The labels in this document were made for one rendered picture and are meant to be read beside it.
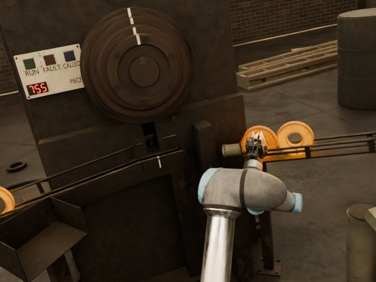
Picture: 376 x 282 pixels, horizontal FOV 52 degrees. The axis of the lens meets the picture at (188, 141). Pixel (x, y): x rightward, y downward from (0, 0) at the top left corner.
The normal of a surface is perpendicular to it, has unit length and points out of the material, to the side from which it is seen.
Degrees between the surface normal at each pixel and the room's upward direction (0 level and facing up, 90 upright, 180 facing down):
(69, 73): 90
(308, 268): 0
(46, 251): 5
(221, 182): 44
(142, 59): 90
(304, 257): 0
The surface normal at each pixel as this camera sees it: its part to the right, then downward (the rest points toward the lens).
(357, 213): -0.15, -0.91
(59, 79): 0.30, 0.32
